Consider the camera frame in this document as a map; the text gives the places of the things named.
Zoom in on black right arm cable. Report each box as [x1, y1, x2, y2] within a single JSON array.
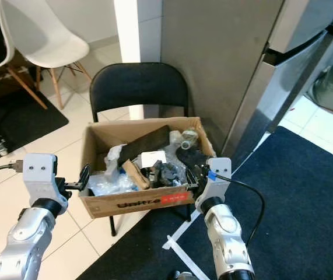
[[215, 173, 267, 247]]

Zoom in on black floor mat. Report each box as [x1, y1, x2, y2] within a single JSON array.
[[0, 82, 69, 168]]

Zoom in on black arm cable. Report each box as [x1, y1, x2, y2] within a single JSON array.
[[0, 161, 24, 179], [215, 173, 267, 247]]

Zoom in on black folding chair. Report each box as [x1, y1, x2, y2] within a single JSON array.
[[89, 62, 192, 237]]

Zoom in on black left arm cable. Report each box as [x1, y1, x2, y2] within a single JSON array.
[[0, 161, 24, 179]]

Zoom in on black crumpled trash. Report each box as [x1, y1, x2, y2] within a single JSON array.
[[152, 162, 193, 188]]

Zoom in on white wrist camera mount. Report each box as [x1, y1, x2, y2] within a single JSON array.
[[22, 153, 60, 202], [194, 157, 233, 212]]

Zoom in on dark blue carpet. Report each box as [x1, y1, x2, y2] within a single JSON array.
[[76, 125, 333, 280]]

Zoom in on small black floor object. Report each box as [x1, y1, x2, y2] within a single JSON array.
[[0, 135, 10, 157]]

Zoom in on clear plastic bottle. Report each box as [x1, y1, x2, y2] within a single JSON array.
[[180, 128, 201, 151]]

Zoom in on white paper sheet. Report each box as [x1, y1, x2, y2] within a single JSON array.
[[140, 150, 168, 170]]

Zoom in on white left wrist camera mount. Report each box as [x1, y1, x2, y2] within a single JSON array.
[[22, 153, 60, 202]]

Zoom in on white floor tape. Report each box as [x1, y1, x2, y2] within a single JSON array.
[[162, 219, 209, 280]]

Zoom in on grey steel refrigerator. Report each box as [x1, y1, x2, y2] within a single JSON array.
[[160, 0, 333, 159]]

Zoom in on brown cardboard box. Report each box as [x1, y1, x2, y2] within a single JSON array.
[[80, 116, 218, 220]]

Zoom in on black wooden plank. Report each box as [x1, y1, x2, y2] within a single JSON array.
[[118, 125, 173, 167]]

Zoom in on white shell chair wooden legs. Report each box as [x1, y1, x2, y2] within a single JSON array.
[[0, 0, 48, 129], [0, 0, 92, 110]]

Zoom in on light wooden block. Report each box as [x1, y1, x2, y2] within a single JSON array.
[[122, 159, 150, 191]]

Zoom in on black flat trash piece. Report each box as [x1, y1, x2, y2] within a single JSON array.
[[177, 147, 211, 171]]

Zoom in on white crumpled paper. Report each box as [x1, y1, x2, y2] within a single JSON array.
[[106, 144, 126, 171]]

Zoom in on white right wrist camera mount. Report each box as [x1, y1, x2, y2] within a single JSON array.
[[194, 157, 233, 212]]

